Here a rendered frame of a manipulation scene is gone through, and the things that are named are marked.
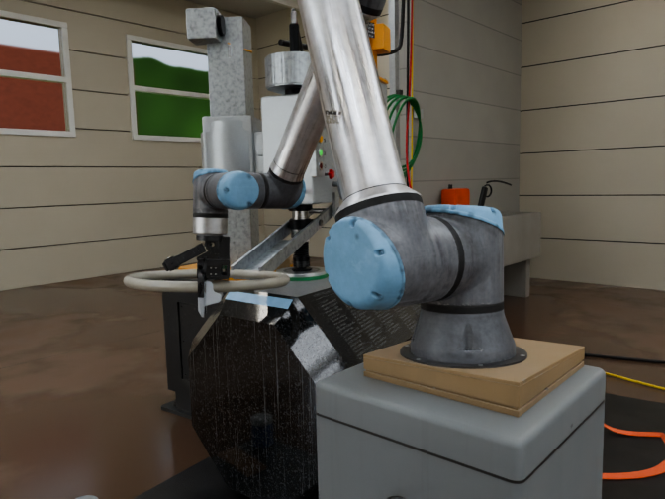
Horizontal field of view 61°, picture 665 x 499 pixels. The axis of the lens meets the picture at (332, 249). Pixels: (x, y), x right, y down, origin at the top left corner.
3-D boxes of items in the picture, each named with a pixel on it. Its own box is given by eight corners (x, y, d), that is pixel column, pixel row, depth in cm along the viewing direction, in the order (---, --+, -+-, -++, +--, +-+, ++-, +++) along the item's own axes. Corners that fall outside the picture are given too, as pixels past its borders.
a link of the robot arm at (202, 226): (190, 217, 142) (194, 216, 152) (190, 236, 143) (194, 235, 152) (227, 218, 144) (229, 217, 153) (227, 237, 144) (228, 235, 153)
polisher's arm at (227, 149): (191, 179, 288) (188, 130, 285) (219, 179, 322) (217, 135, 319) (332, 175, 272) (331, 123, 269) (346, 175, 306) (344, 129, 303)
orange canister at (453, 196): (434, 219, 538) (434, 184, 534) (460, 216, 575) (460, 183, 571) (455, 220, 523) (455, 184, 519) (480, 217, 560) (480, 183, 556)
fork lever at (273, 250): (304, 213, 254) (302, 203, 253) (343, 213, 247) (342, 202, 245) (224, 278, 196) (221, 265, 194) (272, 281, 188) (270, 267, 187)
